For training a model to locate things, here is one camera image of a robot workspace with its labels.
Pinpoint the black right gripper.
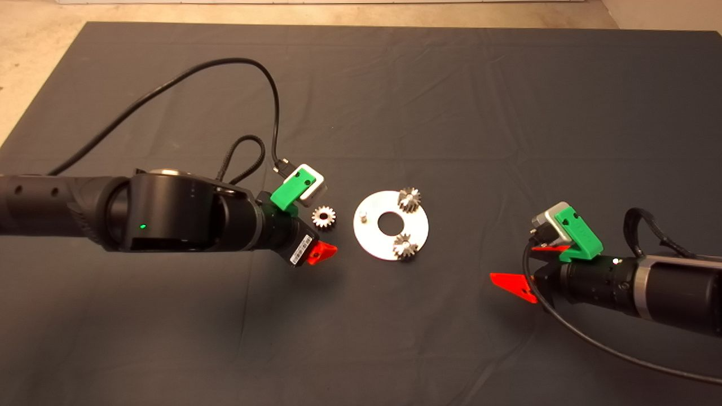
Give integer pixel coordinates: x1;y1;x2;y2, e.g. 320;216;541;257
489;244;571;312

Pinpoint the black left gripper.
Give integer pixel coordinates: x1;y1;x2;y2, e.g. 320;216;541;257
257;192;338;268

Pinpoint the small steel planetary gear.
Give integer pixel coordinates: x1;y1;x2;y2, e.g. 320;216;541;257
312;206;337;230
398;187;422;214
393;233;419;261

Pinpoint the round metal carrier plate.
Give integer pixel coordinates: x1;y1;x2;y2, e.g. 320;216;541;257
354;191;429;261

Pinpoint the dark grey table cloth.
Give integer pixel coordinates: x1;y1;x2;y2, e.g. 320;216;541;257
0;21;722;406

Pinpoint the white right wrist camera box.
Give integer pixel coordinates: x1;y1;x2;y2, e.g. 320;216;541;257
530;201;571;247

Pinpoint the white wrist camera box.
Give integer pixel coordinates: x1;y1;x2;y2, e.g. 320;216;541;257
296;164;328;205
530;201;571;247

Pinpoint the green right camera mount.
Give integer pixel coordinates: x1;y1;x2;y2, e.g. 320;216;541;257
554;206;604;263

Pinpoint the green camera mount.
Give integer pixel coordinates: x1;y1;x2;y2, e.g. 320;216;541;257
554;206;604;263
270;171;315;216

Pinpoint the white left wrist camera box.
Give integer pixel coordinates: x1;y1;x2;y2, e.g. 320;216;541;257
296;164;328;205

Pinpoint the green left camera mount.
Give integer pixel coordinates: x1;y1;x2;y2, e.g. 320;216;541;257
270;171;315;216

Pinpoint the braided black right arm cable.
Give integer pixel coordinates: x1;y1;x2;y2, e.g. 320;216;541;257
623;208;722;263

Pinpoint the braided black arm cable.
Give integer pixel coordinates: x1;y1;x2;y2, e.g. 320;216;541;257
216;134;266;187
623;208;722;263

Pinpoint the braided black left arm cable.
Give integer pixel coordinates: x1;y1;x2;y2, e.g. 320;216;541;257
216;134;266;187

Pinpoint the smooth black left camera cable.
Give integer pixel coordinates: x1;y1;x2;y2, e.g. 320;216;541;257
48;58;294;176

